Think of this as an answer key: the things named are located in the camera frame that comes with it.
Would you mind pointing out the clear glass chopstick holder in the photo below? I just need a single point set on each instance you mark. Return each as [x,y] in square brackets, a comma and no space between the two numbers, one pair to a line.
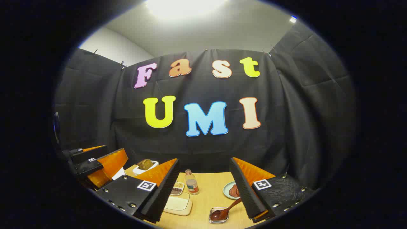
[224,219]

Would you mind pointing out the clear plastic bottle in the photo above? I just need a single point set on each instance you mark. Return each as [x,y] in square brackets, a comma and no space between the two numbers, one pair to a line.
[192,186]

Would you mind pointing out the white divided grain dish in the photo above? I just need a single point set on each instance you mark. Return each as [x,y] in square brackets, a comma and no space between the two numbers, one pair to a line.
[178,187]

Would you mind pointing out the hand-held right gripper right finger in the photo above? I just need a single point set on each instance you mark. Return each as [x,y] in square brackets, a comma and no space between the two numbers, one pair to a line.
[244,190]

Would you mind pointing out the pale green plate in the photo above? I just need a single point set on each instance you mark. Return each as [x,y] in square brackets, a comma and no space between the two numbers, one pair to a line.
[226,190]

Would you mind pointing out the brown toast slice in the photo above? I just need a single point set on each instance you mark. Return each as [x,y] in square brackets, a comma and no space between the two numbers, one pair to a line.
[149,163]
[141,165]

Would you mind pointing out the red sausage piece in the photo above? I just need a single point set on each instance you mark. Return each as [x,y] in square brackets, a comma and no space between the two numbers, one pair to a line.
[237,190]
[232,190]

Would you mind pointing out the clear container of rice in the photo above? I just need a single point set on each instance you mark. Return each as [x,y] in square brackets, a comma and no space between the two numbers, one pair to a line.
[178,203]

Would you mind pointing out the black backdrop cloth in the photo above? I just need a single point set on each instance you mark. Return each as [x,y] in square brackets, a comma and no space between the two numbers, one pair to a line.
[190,152]

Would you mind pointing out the white toaster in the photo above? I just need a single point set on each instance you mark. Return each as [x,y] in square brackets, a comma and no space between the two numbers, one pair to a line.
[152,167]

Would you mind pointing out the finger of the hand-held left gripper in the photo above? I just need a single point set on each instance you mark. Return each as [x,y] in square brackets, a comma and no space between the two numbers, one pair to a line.
[82,154]
[87,167]

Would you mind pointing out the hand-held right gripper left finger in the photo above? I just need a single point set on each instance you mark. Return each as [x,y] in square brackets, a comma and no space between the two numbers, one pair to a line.
[162,197]

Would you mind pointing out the brown wooden spoon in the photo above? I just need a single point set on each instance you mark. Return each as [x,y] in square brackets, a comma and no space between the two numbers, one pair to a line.
[217,214]

